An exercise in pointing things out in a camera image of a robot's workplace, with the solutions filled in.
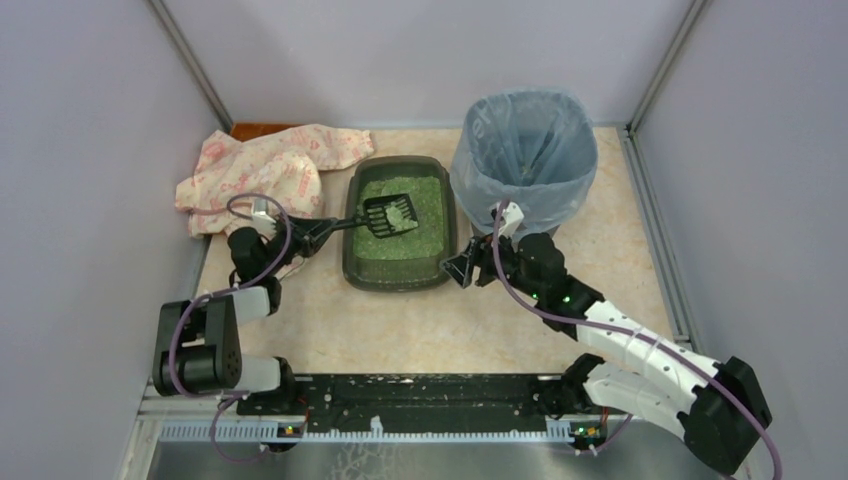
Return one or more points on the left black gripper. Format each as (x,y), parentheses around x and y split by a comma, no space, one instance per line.
(299,235)

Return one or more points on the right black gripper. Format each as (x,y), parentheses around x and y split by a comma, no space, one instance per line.
(481,263)

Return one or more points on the grey trash bin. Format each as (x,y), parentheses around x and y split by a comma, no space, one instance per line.
(543,232)

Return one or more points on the blue plastic bin liner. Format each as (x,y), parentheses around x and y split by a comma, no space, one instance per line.
(534,147)

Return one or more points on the dark green litter box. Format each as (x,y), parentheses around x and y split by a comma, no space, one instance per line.
(398,275)

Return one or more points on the black litter scoop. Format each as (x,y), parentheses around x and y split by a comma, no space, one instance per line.
(383,216)

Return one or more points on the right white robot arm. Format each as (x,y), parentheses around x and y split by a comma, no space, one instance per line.
(717,409)

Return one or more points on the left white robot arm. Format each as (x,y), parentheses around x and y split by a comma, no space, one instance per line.
(197,349)

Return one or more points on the green litter pellets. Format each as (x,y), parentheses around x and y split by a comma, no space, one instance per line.
(425,241)

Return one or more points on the patterned cream cloth bag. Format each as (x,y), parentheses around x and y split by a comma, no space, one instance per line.
(285,166)

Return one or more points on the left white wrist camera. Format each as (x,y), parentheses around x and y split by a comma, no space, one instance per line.
(263,222)

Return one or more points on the aluminium frame rail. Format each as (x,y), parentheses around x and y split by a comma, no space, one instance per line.
(215,416)

